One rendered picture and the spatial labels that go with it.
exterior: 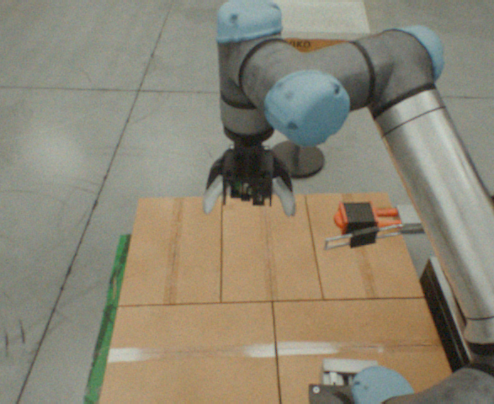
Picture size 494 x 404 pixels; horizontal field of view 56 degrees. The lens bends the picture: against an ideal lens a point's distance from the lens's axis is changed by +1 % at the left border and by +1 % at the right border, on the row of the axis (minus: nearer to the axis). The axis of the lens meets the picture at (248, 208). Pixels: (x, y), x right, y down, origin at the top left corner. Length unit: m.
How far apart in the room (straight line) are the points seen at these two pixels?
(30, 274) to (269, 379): 1.62
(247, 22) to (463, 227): 0.31
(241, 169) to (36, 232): 2.48
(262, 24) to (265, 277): 1.46
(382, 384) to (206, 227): 1.32
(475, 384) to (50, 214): 2.83
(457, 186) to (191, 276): 1.50
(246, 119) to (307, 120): 0.14
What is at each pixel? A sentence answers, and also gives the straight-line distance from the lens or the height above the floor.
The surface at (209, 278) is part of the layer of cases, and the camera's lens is 1.90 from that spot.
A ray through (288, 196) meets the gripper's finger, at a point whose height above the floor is 1.57.
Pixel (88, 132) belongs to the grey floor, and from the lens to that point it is 3.71.
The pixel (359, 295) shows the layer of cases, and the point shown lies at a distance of 1.90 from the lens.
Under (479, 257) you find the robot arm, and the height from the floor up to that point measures 1.71.
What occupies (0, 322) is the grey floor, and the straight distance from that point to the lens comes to 2.72.
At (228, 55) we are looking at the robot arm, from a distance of 0.55.
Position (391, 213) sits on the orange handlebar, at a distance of 1.21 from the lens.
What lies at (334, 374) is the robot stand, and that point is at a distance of 1.22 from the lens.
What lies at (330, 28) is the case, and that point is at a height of 1.02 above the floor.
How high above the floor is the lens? 2.09
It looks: 46 degrees down
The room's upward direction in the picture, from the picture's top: straight up
